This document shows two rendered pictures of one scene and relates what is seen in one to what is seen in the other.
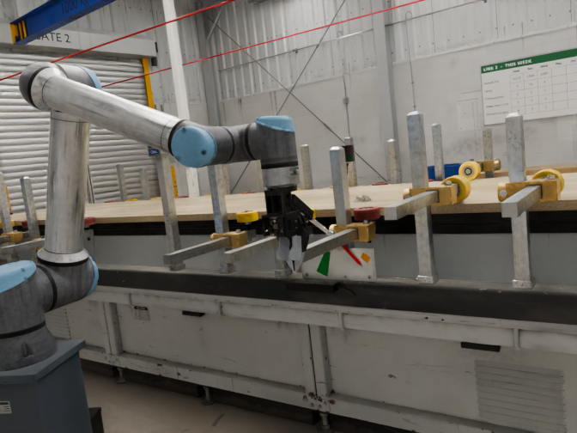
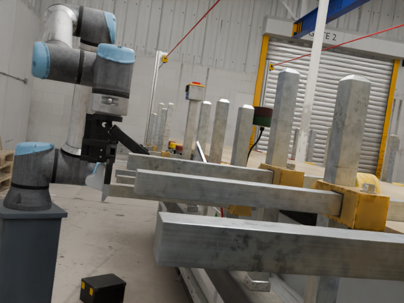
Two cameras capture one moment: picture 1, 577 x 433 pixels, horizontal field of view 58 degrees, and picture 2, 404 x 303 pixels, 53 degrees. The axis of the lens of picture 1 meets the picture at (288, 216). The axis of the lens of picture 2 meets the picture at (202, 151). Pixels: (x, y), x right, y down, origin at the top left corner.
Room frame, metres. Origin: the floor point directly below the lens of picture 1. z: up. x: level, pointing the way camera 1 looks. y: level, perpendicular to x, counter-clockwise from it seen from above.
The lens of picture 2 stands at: (0.67, -0.84, 1.02)
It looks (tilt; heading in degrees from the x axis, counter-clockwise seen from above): 3 degrees down; 42
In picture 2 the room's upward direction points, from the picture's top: 8 degrees clockwise
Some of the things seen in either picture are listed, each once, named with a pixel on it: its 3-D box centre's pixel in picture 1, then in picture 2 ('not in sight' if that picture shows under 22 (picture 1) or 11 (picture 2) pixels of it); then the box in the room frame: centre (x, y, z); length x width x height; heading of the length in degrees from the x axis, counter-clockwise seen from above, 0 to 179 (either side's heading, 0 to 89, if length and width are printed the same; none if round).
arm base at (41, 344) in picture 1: (19, 341); (29, 194); (1.47, 0.82, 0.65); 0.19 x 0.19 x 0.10
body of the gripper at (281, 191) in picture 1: (283, 211); (101, 139); (1.24, 0.01, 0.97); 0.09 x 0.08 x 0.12; 145
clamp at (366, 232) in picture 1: (352, 231); (236, 201); (1.56, -0.19, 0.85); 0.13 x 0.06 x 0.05; 55
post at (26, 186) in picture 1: (33, 224); (160, 142); (2.57, 1.27, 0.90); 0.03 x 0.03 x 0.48; 55
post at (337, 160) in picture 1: (344, 225); (234, 191); (1.57, -0.17, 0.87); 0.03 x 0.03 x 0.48; 55
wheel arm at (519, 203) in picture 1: (531, 192); (311, 199); (1.20, -0.57, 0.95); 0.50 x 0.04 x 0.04; 145
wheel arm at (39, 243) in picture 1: (50, 241); (149, 153); (2.32, 1.09, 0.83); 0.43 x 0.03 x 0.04; 145
